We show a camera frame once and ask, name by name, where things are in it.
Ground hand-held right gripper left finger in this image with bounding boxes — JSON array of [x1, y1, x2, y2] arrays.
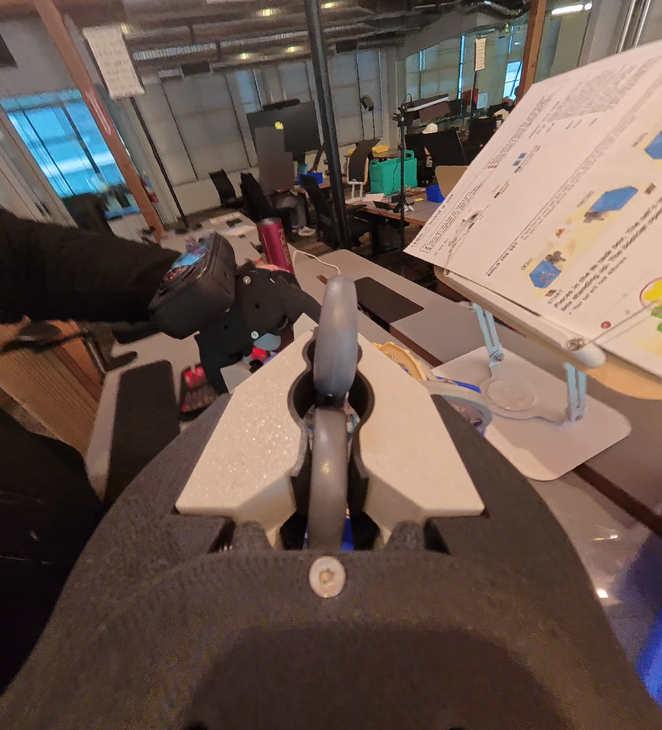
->
[[176, 330, 317, 550]]

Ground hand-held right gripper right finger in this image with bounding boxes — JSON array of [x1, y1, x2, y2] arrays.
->
[[347, 336, 487, 550]]

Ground grey orange handled scissors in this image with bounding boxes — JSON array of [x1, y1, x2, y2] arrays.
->
[[307, 275, 361, 551]]

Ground plastic ball maze puzzle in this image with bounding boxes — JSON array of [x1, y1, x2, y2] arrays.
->
[[370, 341, 495, 430]]

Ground person's left forearm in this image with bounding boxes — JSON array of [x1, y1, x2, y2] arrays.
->
[[0, 198, 182, 325]]

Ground red black tool kit case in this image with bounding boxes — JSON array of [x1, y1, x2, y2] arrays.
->
[[179, 364, 219, 421]]

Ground pink metal bottle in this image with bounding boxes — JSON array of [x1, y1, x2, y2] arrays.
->
[[256, 217, 296, 276]]

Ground black dotted wrist rest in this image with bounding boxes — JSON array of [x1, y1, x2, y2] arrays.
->
[[102, 359, 182, 504]]

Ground black desk mat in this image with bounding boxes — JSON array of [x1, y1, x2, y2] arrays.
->
[[354, 276, 425, 330]]

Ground black monitor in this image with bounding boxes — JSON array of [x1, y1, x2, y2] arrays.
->
[[245, 101, 322, 156]]

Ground black tripod pole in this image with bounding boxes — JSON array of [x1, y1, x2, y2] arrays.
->
[[302, 0, 350, 253]]

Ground green storage crate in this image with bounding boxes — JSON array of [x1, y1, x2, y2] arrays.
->
[[367, 150, 419, 196]]

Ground person's black clothing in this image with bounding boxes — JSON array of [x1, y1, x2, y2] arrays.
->
[[0, 392, 105, 730]]

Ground small tan book stand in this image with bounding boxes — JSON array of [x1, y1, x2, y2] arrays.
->
[[434, 164, 469, 198]]

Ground printed instruction sheet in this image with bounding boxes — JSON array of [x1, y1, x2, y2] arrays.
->
[[404, 29, 662, 395]]

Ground white cable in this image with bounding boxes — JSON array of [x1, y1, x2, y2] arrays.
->
[[290, 249, 341, 278]]

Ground white wall notice sheet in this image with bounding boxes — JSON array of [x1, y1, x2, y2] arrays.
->
[[82, 24, 146, 102]]

